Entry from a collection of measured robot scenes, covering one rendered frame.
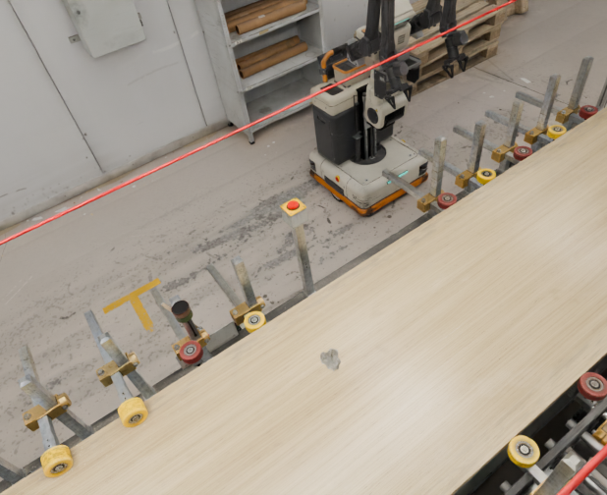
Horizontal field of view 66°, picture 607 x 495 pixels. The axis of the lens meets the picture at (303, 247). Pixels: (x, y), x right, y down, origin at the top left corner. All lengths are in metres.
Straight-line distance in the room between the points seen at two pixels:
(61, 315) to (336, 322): 2.20
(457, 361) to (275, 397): 0.61
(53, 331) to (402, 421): 2.46
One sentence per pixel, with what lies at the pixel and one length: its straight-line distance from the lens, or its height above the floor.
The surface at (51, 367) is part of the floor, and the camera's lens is 3.26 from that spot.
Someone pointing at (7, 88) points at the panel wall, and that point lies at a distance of 4.00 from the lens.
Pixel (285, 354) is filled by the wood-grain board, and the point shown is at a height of 0.90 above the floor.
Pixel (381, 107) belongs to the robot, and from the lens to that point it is 2.98.
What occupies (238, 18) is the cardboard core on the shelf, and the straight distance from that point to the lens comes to 4.07.
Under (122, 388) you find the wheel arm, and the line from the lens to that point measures 1.73.
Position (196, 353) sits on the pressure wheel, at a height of 0.91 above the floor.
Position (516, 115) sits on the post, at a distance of 2.47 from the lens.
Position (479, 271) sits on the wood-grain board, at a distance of 1.89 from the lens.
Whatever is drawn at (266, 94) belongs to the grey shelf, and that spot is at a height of 0.14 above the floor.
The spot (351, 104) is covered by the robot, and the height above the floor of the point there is 0.72.
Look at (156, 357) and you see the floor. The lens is 2.96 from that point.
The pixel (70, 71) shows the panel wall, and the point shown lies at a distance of 4.02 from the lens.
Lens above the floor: 2.32
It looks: 46 degrees down
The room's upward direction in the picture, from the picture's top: 10 degrees counter-clockwise
